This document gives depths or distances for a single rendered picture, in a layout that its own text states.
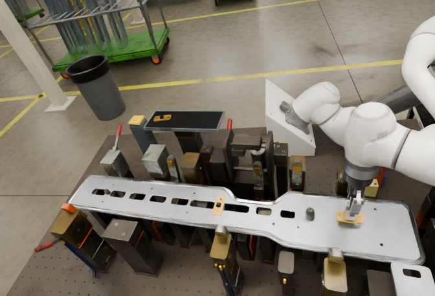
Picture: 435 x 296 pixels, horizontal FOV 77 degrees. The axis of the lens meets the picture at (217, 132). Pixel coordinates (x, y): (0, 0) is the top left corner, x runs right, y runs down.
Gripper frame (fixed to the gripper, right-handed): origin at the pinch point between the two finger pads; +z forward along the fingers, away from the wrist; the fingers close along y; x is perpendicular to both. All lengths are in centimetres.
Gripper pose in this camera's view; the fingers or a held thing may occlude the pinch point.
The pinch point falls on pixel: (351, 210)
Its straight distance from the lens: 103.0
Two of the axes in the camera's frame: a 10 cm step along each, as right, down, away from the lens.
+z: 1.9, 7.5, 6.4
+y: 2.5, -6.7, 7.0
